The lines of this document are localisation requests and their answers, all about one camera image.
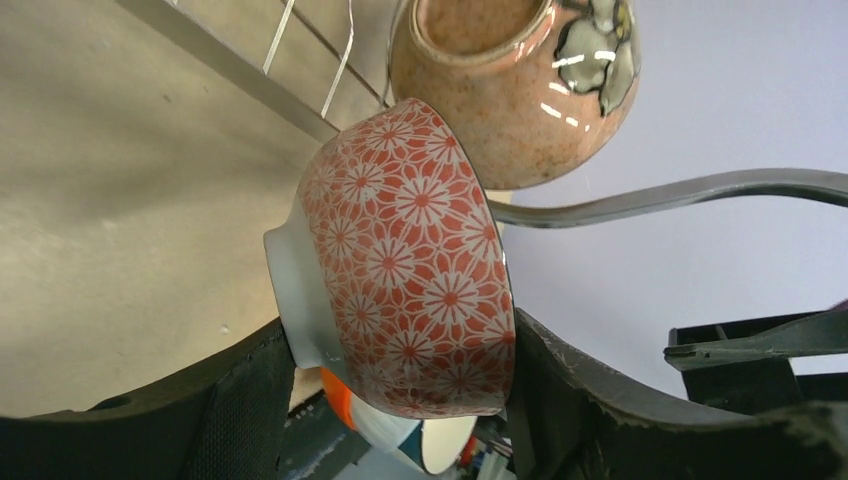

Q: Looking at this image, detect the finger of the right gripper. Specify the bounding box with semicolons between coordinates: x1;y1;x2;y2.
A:
663;307;847;405

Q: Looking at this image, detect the white blue-rimmed bowl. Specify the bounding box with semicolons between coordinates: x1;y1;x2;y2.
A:
320;368;478;476

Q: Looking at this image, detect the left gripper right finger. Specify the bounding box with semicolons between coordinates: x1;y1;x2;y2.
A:
506;311;847;479

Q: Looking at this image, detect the brown glazed bowl stack top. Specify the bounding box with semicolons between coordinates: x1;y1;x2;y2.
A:
388;0;642;190

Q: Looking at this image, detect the black leaf patterned bowl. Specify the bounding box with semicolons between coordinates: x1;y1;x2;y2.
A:
263;98;516;419

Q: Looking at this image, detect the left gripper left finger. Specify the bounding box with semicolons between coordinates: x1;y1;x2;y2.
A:
1;321;294;479

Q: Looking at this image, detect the steel two-tier dish rack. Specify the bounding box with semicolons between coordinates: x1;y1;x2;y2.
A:
115;0;848;231

